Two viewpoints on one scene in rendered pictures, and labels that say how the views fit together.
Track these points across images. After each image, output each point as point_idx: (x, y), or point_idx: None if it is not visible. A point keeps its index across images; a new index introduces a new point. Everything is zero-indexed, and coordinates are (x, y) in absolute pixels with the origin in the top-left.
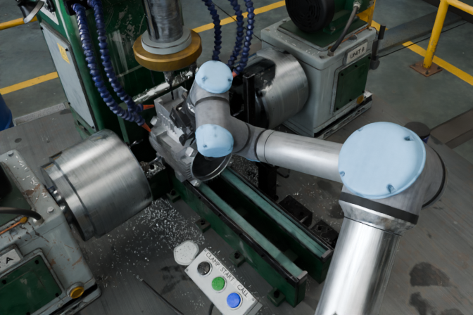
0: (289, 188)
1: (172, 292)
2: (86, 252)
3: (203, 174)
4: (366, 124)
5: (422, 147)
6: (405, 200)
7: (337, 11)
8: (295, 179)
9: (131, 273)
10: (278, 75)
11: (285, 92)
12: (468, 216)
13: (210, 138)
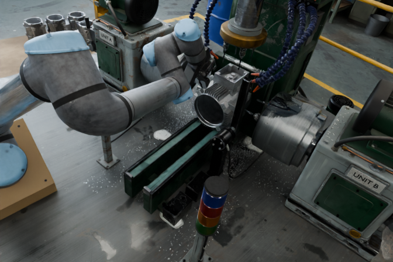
0: (229, 187)
1: (134, 132)
2: None
3: (204, 118)
4: (336, 254)
5: (49, 50)
6: (27, 63)
7: (388, 134)
8: (239, 191)
9: (146, 114)
10: (288, 119)
11: (278, 131)
12: None
13: (146, 45)
